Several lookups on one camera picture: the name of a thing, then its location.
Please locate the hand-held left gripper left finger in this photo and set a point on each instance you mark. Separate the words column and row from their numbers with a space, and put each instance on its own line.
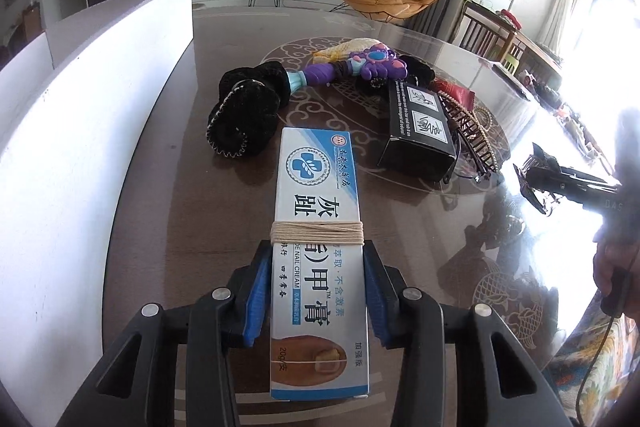
column 255, row 302

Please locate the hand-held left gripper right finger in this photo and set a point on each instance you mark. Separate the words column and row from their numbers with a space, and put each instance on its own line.
column 377, row 302

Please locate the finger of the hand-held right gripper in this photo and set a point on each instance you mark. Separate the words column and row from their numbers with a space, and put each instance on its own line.
column 535, row 189
column 550, row 167

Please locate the red snack packet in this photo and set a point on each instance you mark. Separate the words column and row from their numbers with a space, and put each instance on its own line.
column 457, row 96

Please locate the black cardboard box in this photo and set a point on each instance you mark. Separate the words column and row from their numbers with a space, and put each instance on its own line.
column 415, row 147

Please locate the white blue ointment box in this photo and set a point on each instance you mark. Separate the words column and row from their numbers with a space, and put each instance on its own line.
column 315, row 187

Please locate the white storage box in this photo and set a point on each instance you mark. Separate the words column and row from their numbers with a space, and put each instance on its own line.
column 100, row 107

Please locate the person's right hand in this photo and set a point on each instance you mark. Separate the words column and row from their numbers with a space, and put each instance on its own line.
column 602, row 269

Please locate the black hair claw clip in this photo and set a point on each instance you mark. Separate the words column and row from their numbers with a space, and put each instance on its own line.
column 472, row 142

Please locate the pearl hair band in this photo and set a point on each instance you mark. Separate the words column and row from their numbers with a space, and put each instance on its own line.
column 484, row 114

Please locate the green plastic stool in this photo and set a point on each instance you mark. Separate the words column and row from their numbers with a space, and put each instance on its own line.
column 510, row 62

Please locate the wooden chair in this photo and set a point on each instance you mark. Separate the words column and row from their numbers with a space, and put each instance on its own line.
column 480, row 32

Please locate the red cloth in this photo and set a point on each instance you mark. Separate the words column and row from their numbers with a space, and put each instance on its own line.
column 511, row 19

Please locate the patterned cloth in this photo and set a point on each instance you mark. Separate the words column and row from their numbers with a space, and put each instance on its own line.
column 620, row 357

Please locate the purple toy wand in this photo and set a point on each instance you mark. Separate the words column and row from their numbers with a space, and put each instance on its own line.
column 370, row 62

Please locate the small wooden cabinet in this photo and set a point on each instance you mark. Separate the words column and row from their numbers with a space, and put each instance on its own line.
column 31, row 22

